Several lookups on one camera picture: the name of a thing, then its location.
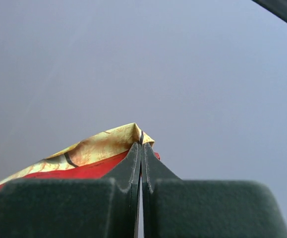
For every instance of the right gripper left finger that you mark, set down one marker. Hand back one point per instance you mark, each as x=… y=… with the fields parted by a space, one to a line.
x=74 y=208

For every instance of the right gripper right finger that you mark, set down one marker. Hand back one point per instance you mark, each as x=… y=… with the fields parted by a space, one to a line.
x=177 y=208

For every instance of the red white chips bag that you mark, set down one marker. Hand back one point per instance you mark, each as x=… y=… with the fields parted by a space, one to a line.
x=90 y=158

